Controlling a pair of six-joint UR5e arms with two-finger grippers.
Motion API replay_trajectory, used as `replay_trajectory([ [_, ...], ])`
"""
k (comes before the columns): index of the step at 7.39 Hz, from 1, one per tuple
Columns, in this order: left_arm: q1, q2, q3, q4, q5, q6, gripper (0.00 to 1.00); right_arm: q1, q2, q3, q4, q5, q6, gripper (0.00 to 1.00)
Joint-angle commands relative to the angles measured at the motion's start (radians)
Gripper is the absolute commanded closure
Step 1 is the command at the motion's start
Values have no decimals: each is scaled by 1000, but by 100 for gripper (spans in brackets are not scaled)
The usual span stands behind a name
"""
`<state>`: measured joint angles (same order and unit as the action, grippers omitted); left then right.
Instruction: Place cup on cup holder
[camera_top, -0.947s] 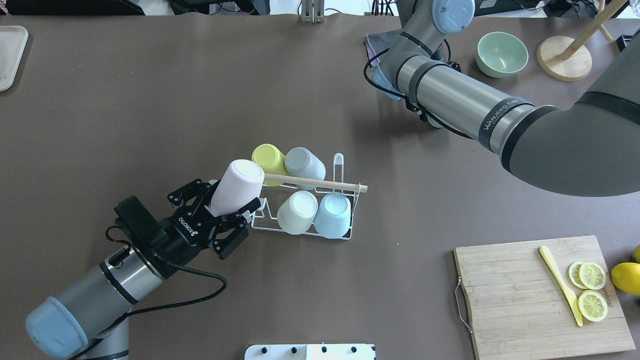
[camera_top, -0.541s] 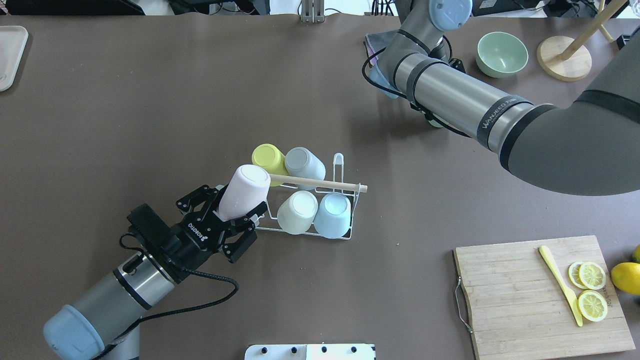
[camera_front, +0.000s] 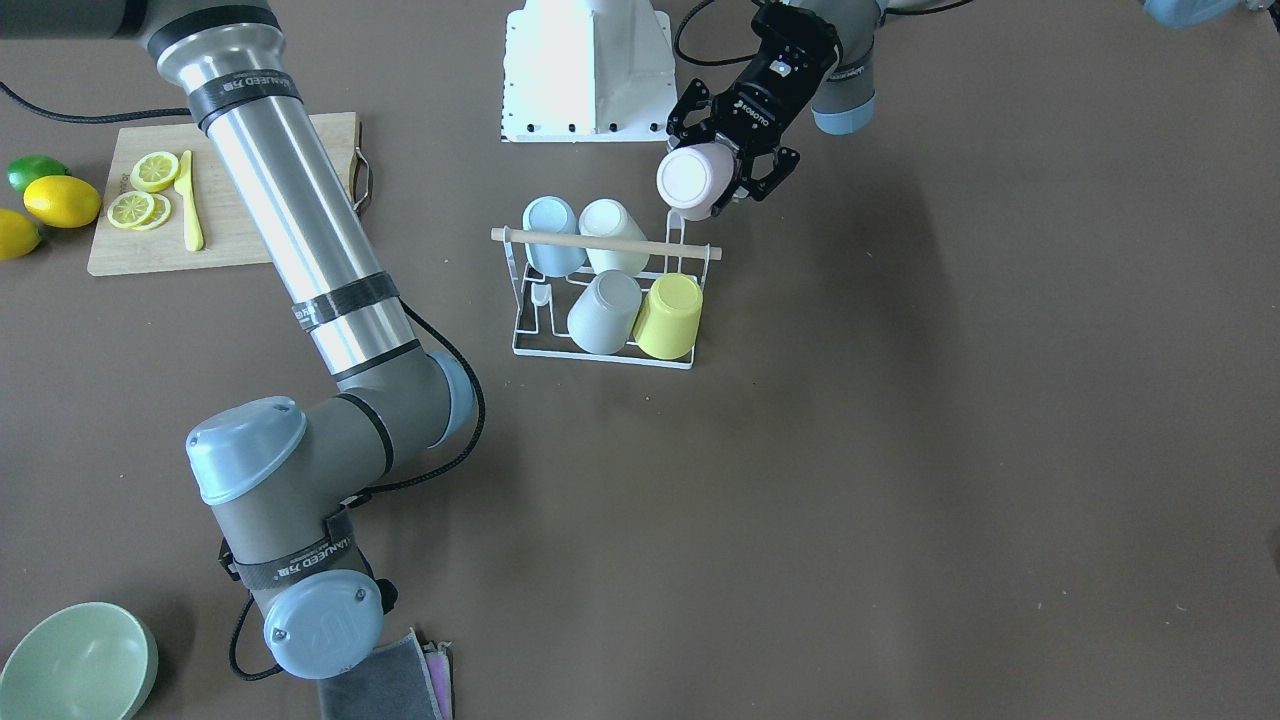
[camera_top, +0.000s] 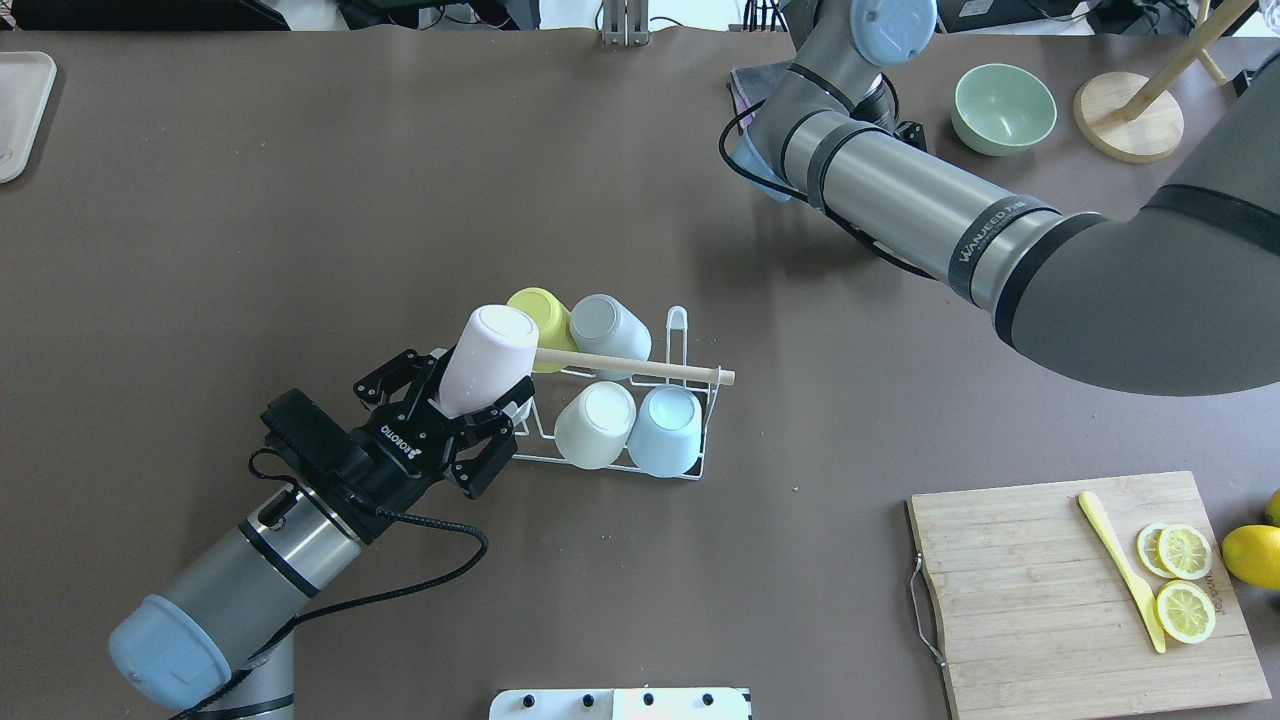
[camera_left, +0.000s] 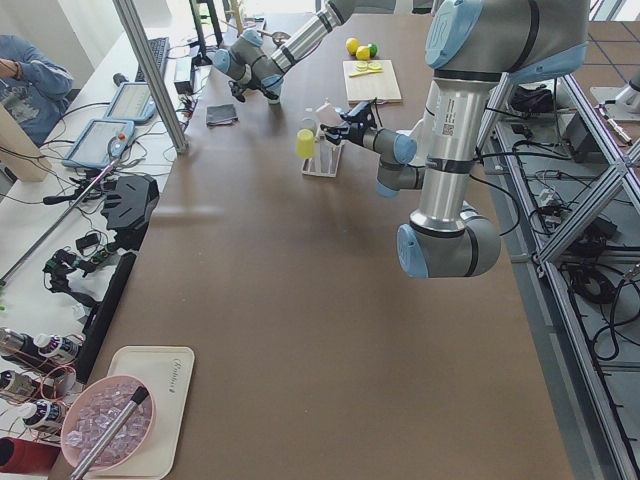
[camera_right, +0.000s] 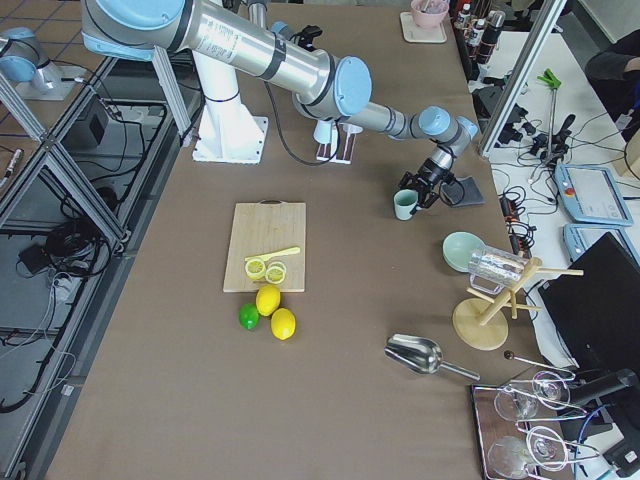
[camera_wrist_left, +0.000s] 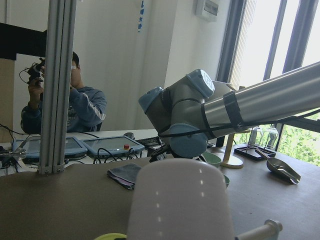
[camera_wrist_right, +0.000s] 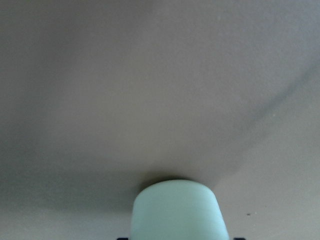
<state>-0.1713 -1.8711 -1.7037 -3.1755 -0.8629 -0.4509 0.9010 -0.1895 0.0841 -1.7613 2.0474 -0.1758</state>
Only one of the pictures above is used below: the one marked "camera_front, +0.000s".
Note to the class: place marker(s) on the grey cloth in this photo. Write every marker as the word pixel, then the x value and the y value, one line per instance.
pixel 392 683

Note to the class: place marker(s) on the green lime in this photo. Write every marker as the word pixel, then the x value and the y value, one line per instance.
pixel 27 169

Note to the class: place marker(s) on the pink cup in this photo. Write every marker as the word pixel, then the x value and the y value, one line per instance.
pixel 696 181

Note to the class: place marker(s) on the light blue cup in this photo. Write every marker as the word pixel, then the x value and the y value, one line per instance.
pixel 551 214

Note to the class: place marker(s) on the grey cup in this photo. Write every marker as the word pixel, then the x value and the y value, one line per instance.
pixel 601 320

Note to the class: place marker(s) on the pink cloth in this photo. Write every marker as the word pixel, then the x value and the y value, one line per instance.
pixel 437 656

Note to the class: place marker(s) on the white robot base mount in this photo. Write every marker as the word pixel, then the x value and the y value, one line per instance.
pixel 587 72

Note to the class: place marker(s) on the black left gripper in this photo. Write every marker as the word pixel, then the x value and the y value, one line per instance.
pixel 765 97

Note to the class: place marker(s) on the yellow cup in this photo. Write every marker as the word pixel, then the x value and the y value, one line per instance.
pixel 668 322

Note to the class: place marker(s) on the green bowl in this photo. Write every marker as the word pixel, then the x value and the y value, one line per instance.
pixel 94 660

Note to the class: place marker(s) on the lemon slice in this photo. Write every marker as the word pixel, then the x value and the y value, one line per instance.
pixel 128 209
pixel 159 215
pixel 154 172

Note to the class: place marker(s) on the white wire cup holder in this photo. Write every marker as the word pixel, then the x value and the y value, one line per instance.
pixel 542 303

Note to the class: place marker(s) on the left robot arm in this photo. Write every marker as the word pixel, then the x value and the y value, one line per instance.
pixel 846 100

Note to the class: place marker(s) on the yellow plastic knife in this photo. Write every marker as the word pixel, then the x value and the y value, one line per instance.
pixel 193 232

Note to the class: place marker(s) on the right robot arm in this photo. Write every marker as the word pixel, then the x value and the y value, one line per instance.
pixel 279 479

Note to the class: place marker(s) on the yellow lemon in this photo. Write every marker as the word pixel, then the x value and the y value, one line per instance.
pixel 19 236
pixel 62 201

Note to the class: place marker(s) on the white cup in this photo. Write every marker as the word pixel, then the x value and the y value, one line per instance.
pixel 608 218

